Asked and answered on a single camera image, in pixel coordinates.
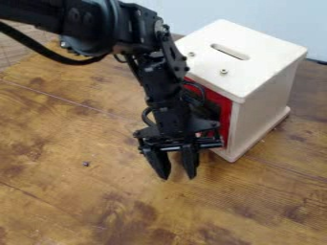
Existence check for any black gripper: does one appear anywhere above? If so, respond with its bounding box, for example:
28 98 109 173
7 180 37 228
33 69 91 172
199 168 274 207
132 95 224 181

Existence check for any red drawer front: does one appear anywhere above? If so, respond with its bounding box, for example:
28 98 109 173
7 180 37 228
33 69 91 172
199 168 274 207
180 78 232 149

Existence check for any black metal drawer handle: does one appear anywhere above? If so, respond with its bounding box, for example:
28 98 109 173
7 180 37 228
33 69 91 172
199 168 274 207
141 107 156 126

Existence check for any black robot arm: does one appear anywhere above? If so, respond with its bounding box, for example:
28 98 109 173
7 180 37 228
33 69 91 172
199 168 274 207
0 0 223 179

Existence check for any white wooden box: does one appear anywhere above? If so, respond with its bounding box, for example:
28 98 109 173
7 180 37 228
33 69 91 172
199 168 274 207
176 20 307 162

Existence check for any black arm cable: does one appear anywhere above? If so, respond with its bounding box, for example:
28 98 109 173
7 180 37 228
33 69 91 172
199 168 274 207
182 80 207 108

